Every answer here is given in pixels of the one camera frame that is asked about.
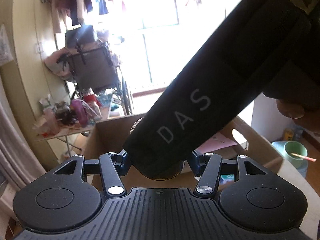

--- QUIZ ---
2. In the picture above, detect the cluttered folding side table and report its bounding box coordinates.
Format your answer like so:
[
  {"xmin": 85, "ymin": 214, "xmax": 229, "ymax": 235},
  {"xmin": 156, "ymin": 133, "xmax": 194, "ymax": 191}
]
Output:
[{"xmin": 34, "ymin": 93, "xmax": 113, "ymax": 160}]

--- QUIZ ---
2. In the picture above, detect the red thermos bottle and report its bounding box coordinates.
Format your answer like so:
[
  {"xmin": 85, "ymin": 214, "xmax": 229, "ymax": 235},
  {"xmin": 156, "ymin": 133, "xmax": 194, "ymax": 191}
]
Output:
[{"xmin": 83, "ymin": 93, "xmax": 100, "ymax": 107}]

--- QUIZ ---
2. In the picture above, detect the beige curtain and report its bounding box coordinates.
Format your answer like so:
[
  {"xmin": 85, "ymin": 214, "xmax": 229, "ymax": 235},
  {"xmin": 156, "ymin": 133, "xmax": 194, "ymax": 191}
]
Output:
[{"xmin": 1, "ymin": 85, "xmax": 45, "ymax": 191}]

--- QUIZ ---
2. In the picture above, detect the green plastic cup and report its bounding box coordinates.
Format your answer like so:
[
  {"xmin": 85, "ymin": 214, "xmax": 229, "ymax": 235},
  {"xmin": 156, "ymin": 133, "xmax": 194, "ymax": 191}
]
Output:
[{"xmin": 283, "ymin": 141, "xmax": 308, "ymax": 168}]

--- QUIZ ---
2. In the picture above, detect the plastic bag on wardrobe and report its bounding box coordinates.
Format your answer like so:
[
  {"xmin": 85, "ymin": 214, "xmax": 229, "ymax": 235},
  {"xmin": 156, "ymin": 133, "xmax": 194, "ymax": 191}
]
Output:
[{"xmin": 0, "ymin": 25, "xmax": 14, "ymax": 66}]

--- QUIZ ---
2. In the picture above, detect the dark glass teapot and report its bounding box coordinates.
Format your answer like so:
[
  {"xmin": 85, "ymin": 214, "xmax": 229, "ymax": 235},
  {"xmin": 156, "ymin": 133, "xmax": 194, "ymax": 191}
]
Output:
[{"xmin": 55, "ymin": 101, "xmax": 75, "ymax": 125}]

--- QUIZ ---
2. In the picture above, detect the pink paper booklet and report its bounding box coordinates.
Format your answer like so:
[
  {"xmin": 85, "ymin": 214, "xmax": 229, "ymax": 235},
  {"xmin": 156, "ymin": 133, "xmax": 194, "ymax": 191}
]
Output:
[{"xmin": 197, "ymin": 132, "xmax": 237, "ymax": 153}]

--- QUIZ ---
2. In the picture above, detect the purple plastic bottle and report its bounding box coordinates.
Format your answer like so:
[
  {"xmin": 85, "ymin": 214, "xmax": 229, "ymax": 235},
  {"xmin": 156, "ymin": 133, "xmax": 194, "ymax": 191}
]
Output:
[{"xmin": 71, "ymin": 99, "xmax": 88, "ymax": 127}]

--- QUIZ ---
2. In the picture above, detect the brown cardboard box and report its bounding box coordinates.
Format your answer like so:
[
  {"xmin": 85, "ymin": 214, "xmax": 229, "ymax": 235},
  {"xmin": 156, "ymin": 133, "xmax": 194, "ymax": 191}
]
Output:
[{"xmin": 82, "ymin": 114, "xmax": 283, "ymax": 191}]

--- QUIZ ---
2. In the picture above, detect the black wheelchair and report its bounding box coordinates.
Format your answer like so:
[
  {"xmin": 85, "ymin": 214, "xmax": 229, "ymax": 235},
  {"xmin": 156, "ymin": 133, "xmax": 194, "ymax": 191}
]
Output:
[{"xmin": 57, "ymin": 25, "xmax": 132, "ymax": 115}]

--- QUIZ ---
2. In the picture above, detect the pink plastic tumbler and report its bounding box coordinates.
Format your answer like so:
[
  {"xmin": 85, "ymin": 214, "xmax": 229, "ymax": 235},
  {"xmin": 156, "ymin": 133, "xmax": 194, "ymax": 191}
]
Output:
[{"xmin": 43, "ymin": 108, "xmax": 60, "ymax": 135}]

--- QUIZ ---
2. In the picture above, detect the person right hand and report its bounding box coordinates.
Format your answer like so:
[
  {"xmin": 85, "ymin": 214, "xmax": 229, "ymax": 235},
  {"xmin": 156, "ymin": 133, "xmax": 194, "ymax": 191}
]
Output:
[{"xmin": 276, "ymin": 98, "xmax": 320, "ymax": 137}]

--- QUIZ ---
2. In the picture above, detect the blue white wipes pack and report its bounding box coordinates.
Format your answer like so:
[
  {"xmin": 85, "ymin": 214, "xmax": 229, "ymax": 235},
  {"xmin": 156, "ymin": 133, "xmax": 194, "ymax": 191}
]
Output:
[{"xmin": 219, "ymin": 174, "xmax": 234, "ymax": 185}]

